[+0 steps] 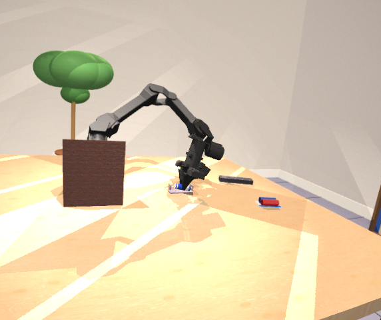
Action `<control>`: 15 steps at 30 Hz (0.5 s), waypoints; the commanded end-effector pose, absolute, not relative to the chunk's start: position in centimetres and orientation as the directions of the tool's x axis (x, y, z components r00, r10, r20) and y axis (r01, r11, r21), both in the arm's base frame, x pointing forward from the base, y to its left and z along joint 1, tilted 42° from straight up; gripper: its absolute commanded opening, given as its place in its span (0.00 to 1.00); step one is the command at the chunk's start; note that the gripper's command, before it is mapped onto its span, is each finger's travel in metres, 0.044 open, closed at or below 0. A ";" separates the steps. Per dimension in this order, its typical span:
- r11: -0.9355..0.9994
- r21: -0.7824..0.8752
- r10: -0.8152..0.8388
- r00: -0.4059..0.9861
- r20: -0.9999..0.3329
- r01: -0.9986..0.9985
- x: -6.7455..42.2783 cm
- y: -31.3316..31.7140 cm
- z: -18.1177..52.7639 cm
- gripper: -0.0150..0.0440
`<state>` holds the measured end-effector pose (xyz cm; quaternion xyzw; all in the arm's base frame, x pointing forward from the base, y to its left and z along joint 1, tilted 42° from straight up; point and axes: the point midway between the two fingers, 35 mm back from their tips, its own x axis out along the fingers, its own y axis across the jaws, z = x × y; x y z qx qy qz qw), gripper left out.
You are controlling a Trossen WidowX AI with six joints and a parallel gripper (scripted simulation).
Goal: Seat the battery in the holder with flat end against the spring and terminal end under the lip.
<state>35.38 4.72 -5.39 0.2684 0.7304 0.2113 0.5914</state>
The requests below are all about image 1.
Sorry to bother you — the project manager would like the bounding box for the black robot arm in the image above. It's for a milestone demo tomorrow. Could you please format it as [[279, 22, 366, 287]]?
[[87, 83, 224, 161]]

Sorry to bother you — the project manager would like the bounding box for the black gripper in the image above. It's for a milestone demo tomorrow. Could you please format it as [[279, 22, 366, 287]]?
[[175, 150, 206, 191]]

